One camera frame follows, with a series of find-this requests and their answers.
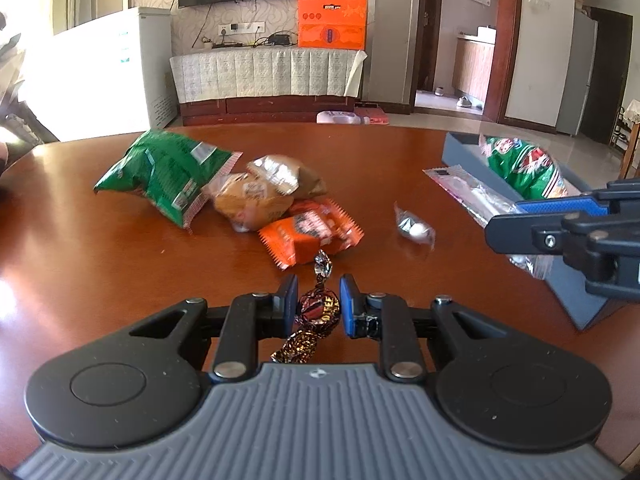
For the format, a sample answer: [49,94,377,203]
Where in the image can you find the orange snack packet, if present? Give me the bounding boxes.
[257,197,364,269]

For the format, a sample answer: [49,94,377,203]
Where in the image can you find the pink floor mat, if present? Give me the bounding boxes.
[354,102,391,126]

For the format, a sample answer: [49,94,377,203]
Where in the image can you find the orange gift box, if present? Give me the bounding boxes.
[297,0,368,52]

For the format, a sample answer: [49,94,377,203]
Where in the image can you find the dining table with lace cloth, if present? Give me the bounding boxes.
[619,99,640,181]

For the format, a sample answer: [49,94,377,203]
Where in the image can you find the dark green snack bag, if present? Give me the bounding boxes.
[93,130,243,233]

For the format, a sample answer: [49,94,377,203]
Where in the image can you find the clear wrapped bread bun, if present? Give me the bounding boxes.
[202,172,296,233]

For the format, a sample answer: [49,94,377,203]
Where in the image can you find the dark wooden door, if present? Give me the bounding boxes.
[580,10,633,143]

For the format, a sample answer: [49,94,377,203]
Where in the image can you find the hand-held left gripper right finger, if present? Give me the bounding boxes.
[339,274,506,385]

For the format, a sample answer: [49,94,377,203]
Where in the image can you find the small silver candy packet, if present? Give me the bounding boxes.
[393,202,437,250]

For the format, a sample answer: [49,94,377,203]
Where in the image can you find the brown foil candy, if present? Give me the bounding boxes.
[270,250,343,366]

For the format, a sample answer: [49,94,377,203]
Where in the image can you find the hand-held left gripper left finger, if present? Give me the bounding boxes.
[129,274,300,383]

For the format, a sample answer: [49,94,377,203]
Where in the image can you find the white wall power outlet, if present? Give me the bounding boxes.
[218,21,266,35]

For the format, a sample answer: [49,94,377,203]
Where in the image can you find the blue-grey shallow box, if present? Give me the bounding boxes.
[441,131,640,332]

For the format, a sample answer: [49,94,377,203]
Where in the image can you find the dark wooden television cabinet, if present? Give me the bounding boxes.
[179,92,363,127]

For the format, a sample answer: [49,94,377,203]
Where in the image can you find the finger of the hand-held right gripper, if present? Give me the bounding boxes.
[484,212,591,263]
[515,178,640,217]

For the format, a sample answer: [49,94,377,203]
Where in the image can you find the wooden kitchen cabinet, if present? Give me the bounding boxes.
[452,35,498,103]

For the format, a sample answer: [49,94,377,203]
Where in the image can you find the long clear cracker packet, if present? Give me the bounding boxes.
[423,165,551,281]

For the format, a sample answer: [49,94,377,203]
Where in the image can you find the green striped shrimp chip bag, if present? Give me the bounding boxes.
[477,135,583,201]

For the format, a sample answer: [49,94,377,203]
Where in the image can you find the purple detergent bottle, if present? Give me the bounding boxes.
[316,110,362,125]

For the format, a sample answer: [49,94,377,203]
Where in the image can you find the grey refrigerator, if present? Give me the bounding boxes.
[556,7,599,137]

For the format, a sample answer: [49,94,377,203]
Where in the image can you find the cabinet with white cloth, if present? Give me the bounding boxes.
[169,47,363,104]

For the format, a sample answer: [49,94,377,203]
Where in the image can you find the white chest freezer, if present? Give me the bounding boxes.
[20,6,179,143]

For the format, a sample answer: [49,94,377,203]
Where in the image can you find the shoe rack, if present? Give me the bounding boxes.
[609,122,632,150]

